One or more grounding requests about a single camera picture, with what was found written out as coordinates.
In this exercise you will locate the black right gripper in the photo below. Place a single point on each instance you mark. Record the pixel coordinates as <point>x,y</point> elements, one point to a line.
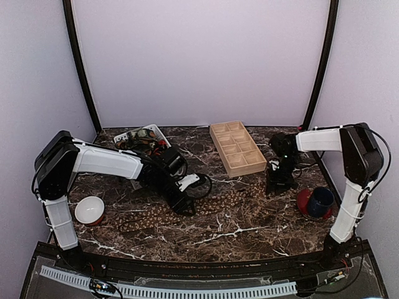
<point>273,182</point>

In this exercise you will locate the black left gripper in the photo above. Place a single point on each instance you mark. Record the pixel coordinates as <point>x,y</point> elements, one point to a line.
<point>179,205</point>

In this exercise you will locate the brown floral tie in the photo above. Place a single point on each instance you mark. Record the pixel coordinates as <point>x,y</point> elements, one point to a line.
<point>163,215</point>

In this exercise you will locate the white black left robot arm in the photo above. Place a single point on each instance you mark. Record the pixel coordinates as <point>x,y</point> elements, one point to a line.
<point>65,157</point>

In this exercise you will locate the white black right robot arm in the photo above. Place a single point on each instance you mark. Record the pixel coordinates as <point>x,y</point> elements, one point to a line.
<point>363,161</point>

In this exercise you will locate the red saucer plate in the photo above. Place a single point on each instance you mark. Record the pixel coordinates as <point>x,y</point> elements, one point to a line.
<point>302,200</point>

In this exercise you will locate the wooden compartment tray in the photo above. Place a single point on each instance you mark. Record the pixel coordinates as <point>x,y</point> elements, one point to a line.
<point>237,150</point>

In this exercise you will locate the blue mug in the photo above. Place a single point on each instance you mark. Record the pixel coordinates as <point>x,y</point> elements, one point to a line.
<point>320,202</point>

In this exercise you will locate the orange navy striped tie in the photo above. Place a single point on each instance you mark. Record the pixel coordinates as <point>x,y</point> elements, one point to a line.
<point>156,148</point>

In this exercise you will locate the green patterned tie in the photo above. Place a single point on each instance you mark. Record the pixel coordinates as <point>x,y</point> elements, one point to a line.
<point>142,134</point>

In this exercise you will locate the white perforated plastic basket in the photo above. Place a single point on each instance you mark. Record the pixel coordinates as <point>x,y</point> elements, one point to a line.
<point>122,141</point>

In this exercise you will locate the orange white bowl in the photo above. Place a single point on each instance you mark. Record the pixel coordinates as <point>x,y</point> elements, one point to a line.
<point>90,210</point>

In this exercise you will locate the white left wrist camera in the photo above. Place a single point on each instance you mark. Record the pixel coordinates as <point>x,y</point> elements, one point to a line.
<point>188,180</point>

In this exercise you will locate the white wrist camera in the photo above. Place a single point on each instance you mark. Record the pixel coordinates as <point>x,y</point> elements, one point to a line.
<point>188,180</point>
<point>273,164</point>

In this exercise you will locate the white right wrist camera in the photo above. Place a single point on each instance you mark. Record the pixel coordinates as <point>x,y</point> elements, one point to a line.
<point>273,164</point>

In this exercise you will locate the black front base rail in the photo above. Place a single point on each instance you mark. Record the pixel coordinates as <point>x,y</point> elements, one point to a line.
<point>300,267</point>

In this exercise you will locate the white slotted cable duct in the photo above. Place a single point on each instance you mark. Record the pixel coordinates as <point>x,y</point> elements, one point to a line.
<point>125,290</point>

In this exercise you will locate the black right frame post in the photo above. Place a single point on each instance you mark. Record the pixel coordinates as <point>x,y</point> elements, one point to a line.
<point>322,67</point>

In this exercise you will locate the black frame post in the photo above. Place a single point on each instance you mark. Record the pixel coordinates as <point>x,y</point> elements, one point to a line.
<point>79,64</point>
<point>322,67</point>

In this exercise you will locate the black left frame post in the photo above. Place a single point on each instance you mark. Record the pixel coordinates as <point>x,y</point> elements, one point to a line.
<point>79,64</point>

